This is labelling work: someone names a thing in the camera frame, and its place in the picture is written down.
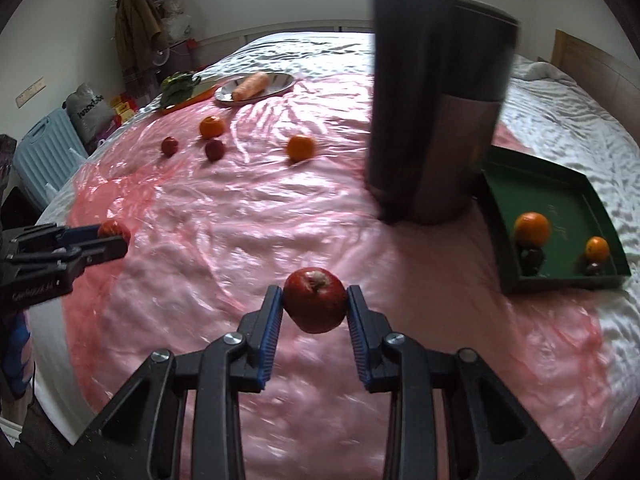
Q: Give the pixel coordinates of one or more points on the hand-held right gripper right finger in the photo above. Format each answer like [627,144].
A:
[362,340]

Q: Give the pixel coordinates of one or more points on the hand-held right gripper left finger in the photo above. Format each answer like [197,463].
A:
[267,340]

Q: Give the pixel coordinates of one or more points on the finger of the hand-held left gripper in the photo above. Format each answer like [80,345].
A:
[100,252]
[82,232]

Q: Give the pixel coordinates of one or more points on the small red apple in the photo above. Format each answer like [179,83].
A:
[315,305]
[115,230]
[169,145]

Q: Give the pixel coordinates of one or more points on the dark red plum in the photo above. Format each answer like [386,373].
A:
[215,149]

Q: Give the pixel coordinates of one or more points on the orange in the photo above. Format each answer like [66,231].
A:
[533,227]
[597,248]
[300,148]
[211,127]

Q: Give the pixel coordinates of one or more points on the dark purple plum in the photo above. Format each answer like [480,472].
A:
[594,268]
[531,260]

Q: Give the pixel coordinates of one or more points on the green rectangular tray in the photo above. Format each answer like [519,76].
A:
[560,195]

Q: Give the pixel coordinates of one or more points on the person's left forearm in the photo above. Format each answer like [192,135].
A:
[15,360]

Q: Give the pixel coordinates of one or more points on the light blue suitcase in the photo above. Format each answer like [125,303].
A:
[45,155]

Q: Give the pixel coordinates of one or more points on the pink plastic sheet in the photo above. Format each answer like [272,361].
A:
[250,220]

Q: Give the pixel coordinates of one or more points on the grey printed bag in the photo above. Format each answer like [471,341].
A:
[90,110]

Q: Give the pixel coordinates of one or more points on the red and yellow boxes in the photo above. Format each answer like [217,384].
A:
[122,107]

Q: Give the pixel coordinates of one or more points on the green leafy vegetable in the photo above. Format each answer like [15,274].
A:
[177,87]

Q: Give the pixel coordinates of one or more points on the orange rimmed plate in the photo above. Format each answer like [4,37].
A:
[206,87]

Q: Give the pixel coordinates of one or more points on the white round fan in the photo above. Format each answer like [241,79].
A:
[161,55]

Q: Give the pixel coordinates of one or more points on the purple storage box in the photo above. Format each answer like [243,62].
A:
[181,57]

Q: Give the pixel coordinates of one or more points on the brown coat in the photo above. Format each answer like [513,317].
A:
[135,25]

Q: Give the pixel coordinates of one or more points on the carrot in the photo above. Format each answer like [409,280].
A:
[250,87]

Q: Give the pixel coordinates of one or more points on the clear plastic bag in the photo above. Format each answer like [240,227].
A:
[177,25]

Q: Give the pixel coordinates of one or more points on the black and steel electric kettle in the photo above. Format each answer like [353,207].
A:
[430,110]

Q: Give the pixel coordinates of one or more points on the white patterned plate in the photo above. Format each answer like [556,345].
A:
[277,82]

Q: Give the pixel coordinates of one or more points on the crumpled white cloth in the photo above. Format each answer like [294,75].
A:
[540,70]

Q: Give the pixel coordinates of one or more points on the wooden headboard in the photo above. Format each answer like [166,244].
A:
[600,65]

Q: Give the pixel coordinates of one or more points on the wall switch panel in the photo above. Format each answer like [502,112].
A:
[30,92]

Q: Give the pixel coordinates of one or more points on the cream low wall cabinet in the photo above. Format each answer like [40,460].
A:
[225,40]

